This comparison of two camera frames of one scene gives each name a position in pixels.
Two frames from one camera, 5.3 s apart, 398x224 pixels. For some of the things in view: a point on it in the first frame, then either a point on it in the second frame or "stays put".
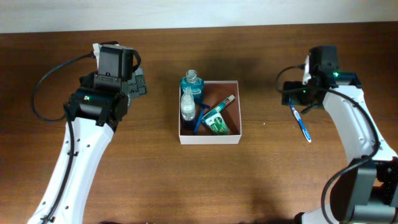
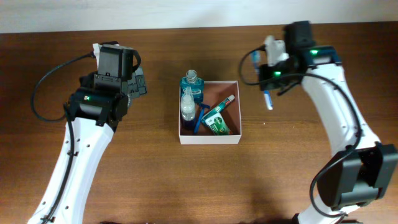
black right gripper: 295,97 to 265,80
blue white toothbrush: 298,119 to 267,93
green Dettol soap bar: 217,123 stays put
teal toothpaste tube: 219,107 stays put
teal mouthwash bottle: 196,84 stays put
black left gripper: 136,87 stays put
